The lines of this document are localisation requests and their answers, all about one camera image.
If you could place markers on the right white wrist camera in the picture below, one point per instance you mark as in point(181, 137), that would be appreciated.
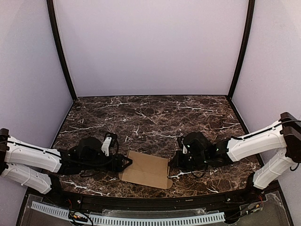
point(181, 145)

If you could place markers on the right black frame post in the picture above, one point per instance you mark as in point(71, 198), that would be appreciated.
point(243, 47)

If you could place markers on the white slotted cable duct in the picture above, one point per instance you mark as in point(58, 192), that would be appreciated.
point(194, 217)

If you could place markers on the black front table rail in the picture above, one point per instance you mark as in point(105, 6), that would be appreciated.
point(224, 201)

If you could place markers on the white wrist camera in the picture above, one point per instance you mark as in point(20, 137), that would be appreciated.
point(110, 140)
point(181, 145)

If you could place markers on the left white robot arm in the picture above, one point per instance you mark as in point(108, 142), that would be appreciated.
point(38, 168)

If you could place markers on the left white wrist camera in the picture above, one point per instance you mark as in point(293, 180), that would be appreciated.
point(110, 140)

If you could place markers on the left black frame post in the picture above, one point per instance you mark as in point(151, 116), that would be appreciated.
point(59, 48)

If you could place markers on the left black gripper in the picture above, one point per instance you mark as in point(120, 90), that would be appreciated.
point(115, 162)

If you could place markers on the black frame post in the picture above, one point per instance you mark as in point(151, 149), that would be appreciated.
point(59, 48)
point(243, 47)

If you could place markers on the brown cardboard box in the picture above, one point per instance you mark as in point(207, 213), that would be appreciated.
point(147, 170)

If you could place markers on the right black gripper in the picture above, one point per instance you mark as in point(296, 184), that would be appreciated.
point(179, 160)

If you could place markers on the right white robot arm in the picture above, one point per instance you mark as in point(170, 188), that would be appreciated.
point(283, 135)

